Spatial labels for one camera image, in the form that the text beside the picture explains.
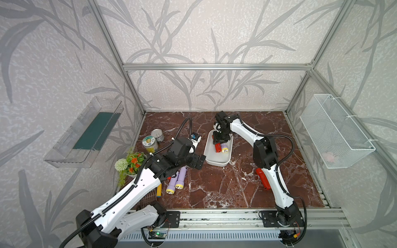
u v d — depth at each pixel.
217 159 0.94
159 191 0.81
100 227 0.37
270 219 0.73
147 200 0.80
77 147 0.62
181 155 0.55
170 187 0.82
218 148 0.96
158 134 0.99
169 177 0.85
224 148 0.96
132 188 0.43
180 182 0.83
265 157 0.62
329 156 0.72
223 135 0.87
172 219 0.73
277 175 0.63
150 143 0.92
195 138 0.63
